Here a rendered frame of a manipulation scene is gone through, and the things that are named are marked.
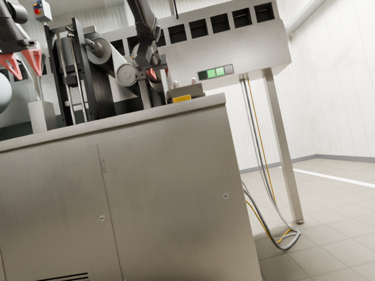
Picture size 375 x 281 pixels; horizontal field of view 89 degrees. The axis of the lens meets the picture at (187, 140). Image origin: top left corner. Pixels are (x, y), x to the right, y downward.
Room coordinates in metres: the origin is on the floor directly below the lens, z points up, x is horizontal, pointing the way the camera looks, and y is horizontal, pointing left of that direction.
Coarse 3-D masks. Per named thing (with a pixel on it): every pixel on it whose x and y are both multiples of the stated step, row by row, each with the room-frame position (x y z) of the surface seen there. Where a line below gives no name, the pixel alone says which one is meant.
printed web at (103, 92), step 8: (112, 48) 1.03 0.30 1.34; (112, 56) 1.02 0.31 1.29; (120, 56) 1.13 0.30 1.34; (120, 64) 1.11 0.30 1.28; (96, 72) 1.10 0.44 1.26; (104, 72) 1.21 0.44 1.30; (96, 80) 1.08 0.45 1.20; (104, 80) 1.19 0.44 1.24; (96, 88) 1.07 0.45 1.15; (104, 88) 1.17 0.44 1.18; (128, 88) 1.06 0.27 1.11; (136, 88) 1.08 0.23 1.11; (96, 96) 1.05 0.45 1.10; (104, 96) 1.15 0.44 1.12; (112, 96) 1.26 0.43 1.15; (104, 104) 1.13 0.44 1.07; (112, 104) 1.24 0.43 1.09; (104, 112) 1.11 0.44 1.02; (112, 112) 1.21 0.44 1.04
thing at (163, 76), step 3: (162, 69) 1.10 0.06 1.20; (162, 72) 1.07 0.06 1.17; (162, 75) 1.05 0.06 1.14; (165, 75) 1.18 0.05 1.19; (162, 78) 1.03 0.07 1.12; (165, 78) 1.15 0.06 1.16; (162, 81) 1.00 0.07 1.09; (165, 81) 1.12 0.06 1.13; (162, 84) 1.00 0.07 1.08; (165, 84) 1.09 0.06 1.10; (168, 84) 1.23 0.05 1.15; (165, 87) 1.07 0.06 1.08; (168, 87) 1.20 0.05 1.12; (165, 90) 1.04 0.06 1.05; (168, 90) 1.17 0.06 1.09; (165, 93) 1.02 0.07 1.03
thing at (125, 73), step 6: (120, 66) 1.01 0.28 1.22; (126, 66) 1.02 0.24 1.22; (132, 66) 1.01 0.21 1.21; (120, 72) 1.02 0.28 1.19; (126, 72) 1.01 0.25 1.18; (132, 72) 1.01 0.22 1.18; (120, 78) 1.02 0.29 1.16; (126, 78) 1.01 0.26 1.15; (132, 78) 1.01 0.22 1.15; (126, 84) 1.01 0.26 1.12
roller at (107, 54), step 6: (102, 42) 1.03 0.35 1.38; (108, 48) 1.03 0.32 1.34; (90, 54) 1.03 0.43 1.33; (108, 54) 1.03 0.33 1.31; (90, 60) 1.03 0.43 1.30; (96, 60) 1.03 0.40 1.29; (102, 60) 1.03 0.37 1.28; (108, 60) 1.03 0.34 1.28; (102, 66) 1.06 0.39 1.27; (108, 66) 1.08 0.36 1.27; (108, 72) 1.16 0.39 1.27; (114, 72) 1.17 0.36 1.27; (114, 78) 1.28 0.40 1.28
